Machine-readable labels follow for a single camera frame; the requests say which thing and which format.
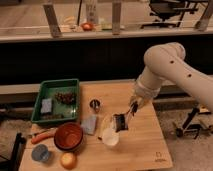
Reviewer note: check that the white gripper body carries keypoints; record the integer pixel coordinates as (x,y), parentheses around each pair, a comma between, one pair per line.
(141,95)

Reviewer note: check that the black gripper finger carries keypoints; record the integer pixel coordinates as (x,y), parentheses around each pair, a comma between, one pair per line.
(134,108)
(128,115)

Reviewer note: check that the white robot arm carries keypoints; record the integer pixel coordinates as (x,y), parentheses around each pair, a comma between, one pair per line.
(166,62)

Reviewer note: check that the white paper cup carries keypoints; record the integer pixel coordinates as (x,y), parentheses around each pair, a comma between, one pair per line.
(110,138)

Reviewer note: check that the small metal cup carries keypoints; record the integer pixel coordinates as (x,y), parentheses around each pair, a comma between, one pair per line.
(95,105)

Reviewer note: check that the grey-blue cloth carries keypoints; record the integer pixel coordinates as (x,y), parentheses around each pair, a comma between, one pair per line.
(89,124)

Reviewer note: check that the brown grape bunch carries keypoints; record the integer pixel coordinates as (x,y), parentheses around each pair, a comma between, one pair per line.
(66,98)

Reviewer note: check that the black floor stand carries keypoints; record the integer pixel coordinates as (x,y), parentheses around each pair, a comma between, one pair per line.
(190,127)

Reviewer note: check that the orange-brown bowl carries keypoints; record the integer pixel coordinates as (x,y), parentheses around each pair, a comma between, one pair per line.
(68,136)

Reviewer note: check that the green plastic tray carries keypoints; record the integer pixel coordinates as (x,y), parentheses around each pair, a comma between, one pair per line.
(60,113)

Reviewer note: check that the yellow onion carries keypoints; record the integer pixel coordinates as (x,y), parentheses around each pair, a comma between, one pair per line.
(68,160)

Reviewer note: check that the red onion on shelf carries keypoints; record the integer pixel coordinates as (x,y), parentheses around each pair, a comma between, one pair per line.
(87,26)

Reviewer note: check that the black office chair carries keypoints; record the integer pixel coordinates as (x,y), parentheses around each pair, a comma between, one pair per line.
(165,9)

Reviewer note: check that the orange carrot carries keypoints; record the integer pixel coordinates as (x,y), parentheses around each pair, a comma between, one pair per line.
(41,137)

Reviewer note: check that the knife with dark handle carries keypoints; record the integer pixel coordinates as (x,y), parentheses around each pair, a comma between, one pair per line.
(31,135)

